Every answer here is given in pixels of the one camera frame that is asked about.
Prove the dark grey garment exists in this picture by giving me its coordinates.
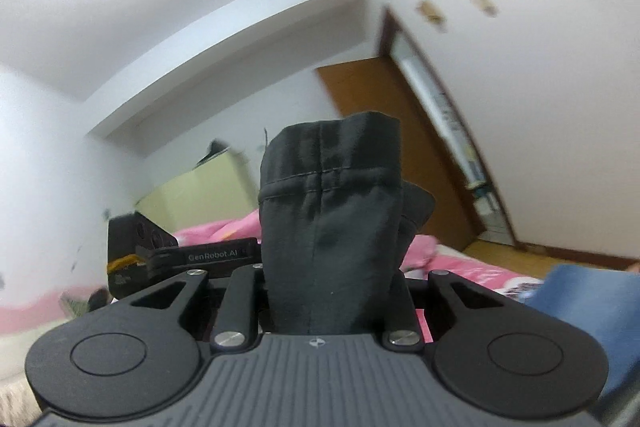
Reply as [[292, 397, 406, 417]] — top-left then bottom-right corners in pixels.
[[258, 110, 437, 336]]

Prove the pink floral plush blanket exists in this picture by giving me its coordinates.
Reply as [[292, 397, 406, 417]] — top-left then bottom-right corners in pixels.
[[400, 234, 547, 344]]

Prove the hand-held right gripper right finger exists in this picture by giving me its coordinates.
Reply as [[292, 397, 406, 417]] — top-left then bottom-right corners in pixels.
[[380, 270, 507, 351]]

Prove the brown wooden door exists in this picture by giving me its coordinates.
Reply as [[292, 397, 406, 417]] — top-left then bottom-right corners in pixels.
[[377, 6, 523, 250]]

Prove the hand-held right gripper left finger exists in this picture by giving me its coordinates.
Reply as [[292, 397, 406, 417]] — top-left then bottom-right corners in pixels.
[[129, 265, 269, 351]]

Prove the blue cloth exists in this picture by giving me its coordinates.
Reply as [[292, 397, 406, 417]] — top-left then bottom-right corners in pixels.
[[524, 263, 640, 427]]

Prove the pale yellow cabinet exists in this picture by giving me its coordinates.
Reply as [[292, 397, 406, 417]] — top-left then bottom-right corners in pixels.
[[134, 147, 262, 230]]

